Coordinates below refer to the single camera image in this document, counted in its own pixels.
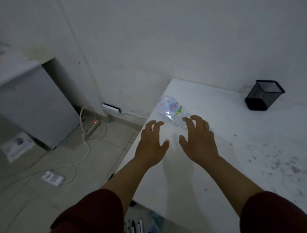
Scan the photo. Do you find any person's left hand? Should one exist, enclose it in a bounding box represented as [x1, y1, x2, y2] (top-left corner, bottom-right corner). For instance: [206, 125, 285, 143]
[134, 120, 170, 169]

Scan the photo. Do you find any person's right hand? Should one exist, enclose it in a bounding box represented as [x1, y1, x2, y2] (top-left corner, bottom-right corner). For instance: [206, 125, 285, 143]
[178, 115, 220, 166]

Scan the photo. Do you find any person's left forearm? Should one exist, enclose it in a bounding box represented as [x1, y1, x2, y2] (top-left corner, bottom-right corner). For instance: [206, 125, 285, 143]
[101, 157, 155, 217]

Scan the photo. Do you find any person's right forearm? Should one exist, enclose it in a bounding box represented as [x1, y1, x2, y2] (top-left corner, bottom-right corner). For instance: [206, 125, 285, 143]
[199, 156, 265, 216]

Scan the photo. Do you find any clear plastic water bottle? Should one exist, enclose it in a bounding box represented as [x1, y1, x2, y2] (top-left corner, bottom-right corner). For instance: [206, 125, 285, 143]
[156, 95, 211, 131]

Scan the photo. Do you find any white power strip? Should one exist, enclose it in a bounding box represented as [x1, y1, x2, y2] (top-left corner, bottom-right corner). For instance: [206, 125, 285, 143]
[85, 120, 101, 139]

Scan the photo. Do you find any black mesh pen holder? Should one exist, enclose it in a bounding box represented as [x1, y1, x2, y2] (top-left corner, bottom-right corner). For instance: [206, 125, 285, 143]
[245, 80, 286, 111]

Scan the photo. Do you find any clear plastic bag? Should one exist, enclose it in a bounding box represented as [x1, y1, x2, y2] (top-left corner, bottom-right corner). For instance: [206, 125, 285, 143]
[147, 211, 166, 233]

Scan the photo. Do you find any bundle of pens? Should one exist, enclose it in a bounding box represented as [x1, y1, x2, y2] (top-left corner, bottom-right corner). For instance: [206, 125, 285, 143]
[123, 217, 144, 233]

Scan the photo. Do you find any dark red sleeve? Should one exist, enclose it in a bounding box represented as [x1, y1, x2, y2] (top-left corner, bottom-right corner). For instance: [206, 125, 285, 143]
[240, 191, 307, 233]
[50, 189, 125, 233]

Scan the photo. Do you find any white power adapter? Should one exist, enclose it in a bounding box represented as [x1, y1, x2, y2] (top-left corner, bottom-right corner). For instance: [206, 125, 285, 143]
[41, 170, 64, 187]

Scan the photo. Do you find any grey metal cabinet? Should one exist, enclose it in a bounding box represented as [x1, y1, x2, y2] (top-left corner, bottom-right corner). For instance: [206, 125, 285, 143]
[0, 57, 81, 150]

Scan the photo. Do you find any white paper sheet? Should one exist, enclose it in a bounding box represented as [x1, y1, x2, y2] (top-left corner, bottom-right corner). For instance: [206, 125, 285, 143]
[0, 132, 35, 164]

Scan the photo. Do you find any white wall socket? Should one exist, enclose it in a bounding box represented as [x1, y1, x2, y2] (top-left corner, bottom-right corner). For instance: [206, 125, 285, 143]
[102, 103, 121, 114]

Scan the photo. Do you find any white power cable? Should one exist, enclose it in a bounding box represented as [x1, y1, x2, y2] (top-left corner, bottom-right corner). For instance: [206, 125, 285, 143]
[28, 106, 91, 186]

